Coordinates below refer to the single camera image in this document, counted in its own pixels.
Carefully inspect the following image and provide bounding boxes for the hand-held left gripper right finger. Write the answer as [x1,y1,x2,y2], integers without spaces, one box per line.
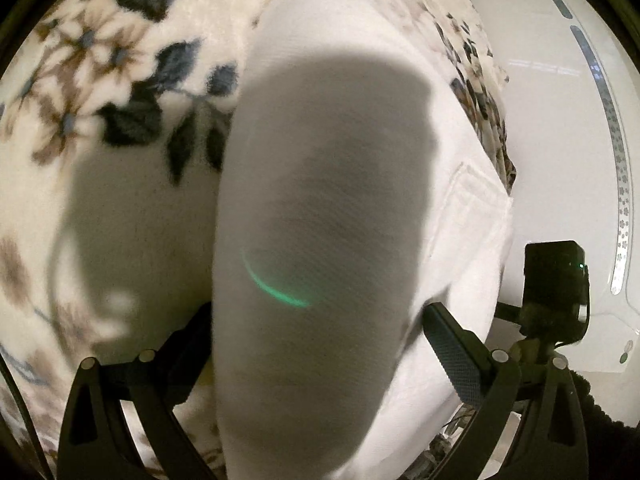
[423,302,589,480]

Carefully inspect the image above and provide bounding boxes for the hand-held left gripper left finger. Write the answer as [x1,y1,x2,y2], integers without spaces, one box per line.
[56,301,222,480]

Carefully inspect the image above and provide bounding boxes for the floral fleece blanket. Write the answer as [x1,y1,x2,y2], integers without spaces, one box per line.
[0,0,518,480]

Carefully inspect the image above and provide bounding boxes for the white pants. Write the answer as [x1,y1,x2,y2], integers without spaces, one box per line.
[212,0,516,480]

